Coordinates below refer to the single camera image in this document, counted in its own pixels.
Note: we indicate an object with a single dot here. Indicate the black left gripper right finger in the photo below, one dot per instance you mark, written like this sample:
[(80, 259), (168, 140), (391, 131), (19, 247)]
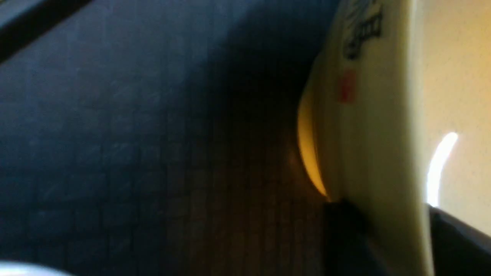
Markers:
[(458, 249)]

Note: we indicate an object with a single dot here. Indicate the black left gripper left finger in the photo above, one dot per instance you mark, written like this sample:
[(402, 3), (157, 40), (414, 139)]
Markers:
[(346, 251)]

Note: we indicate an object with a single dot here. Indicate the white sauce dish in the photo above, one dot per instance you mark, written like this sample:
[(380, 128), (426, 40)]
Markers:
[(14, 268)]

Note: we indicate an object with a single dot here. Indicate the black serving tray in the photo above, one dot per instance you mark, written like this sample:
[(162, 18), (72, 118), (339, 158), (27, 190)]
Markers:
[(159, 138)]

